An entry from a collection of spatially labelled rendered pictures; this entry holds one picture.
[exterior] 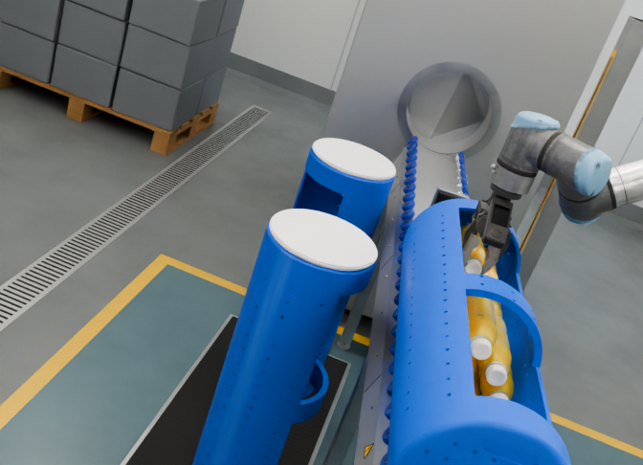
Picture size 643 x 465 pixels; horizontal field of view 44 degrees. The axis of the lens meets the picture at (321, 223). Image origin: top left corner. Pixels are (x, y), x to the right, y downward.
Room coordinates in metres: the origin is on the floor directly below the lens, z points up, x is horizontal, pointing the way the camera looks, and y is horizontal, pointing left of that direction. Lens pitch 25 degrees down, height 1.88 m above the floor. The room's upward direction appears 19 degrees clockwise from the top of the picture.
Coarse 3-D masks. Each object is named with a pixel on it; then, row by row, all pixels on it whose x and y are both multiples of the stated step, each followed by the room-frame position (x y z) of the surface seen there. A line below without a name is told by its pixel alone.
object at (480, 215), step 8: (496, 192) 1.63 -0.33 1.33; (504, 192) 1.62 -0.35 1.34; (480, 200) 1.69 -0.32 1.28; (488, 200) 1.70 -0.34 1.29; (480, 208) 1.65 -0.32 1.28; (488, 208) 1.66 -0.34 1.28; (472, 216) 1.70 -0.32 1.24; (480, 216) 1.63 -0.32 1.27; (480, 224) 1.62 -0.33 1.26; (480, 232) 1.62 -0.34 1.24
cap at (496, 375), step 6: (492, 366) 1.31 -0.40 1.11; (498, 366) 1.31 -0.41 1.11; (486, 372) 1.31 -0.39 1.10; (492, 372) 1.30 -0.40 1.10; (498, 372) 1.30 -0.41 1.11; (504, 372) 1.30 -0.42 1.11; (486, 378) 1.30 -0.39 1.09; (492, 378) 1.30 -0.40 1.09; (498, 378) 1.30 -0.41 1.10; (504, 378) 1.30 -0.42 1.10; (492, 384) 1.30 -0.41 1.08; (498, 384) 1.30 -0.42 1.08
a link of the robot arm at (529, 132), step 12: (516, 120) 1.65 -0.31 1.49; (528, 120) 1.62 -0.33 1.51; (540, 120) 1.62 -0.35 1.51; (552, 120) 1.65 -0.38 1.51; (516, 132) 1.63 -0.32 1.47; (528, 132) 1.61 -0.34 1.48; (540, 132) 1.61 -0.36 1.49; (552, 132) 1.61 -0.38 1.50; (504, 144) 1.65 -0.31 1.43; (516, 144) 1.62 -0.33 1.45; (528, 144) 1.60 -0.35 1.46; (540, 144) 1.59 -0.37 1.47; (504, 156) 1.63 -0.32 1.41; (516, 156) 1.61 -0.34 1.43; (528, 156) 1.60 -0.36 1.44; (516, 168) 1.61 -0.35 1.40; (528, 168) 1.61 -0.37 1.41
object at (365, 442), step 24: (408, 144) 3.03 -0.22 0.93; (432, 168) 2.86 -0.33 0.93; (456, 168) 2.96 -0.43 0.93; (432, 192) 2.61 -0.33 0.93; (384, 240) 2.28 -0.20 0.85; (384, 264) 2.08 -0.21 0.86; (384, 288) 1.92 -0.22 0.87; (384, 312) 1.77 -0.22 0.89; (384, 336) 1.64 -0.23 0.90; (360, 432) 1.33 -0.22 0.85; (360, 456) 1.25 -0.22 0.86
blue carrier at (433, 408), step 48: (432, 240) 1.61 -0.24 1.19; (432, 288) 1.39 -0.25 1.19; (480, 288) 1.36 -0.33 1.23; (432, 336) 1.21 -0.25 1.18; (528, 336) 1.48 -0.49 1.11; (432, 384) 1.07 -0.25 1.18; (528, 384) 1.35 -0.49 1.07; (432, 432) 0.96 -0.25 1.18; (480, 432) 0.95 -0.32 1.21; (528, 432) 0.96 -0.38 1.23
